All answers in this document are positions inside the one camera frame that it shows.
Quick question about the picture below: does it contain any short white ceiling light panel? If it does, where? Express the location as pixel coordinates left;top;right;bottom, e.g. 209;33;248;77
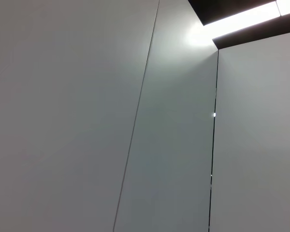
276;0;290;16

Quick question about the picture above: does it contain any long white ceiling light panel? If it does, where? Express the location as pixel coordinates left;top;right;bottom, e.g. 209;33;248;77
203;1;280;41

